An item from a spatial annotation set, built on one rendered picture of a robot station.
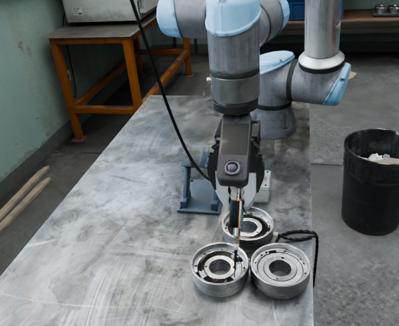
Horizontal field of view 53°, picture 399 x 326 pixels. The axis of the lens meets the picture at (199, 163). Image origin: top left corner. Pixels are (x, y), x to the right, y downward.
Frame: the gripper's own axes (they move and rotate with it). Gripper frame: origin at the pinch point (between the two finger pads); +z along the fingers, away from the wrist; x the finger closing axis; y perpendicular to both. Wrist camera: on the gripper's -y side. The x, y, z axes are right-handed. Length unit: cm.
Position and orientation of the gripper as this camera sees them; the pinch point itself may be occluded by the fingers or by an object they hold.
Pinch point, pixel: (237, 207)
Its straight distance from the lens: 72.5
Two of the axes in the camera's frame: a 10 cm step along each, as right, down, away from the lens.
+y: 2.1, -5.3, 8.2
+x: -9.8, -0.5, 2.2
